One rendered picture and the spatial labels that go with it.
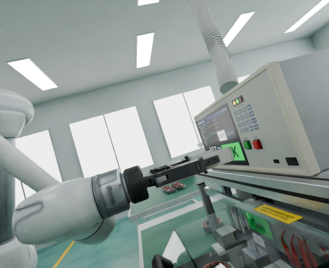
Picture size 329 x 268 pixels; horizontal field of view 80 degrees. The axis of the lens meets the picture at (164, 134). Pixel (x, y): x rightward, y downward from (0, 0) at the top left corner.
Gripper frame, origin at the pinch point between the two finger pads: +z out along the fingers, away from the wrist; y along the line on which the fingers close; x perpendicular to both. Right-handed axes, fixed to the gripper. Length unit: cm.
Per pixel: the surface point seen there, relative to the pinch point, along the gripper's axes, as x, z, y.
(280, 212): -11.6, 4.0, 11.2
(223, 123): 7.2, 9.4, -7.8
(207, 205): -22.0, 5.9, -37.9
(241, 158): -3.1, 9.4, -4.8
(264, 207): -11.6, 4.1, 6.9
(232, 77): 46, 79, -101
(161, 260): -12.2, -17.8, 8.6
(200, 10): 124, 86, -122
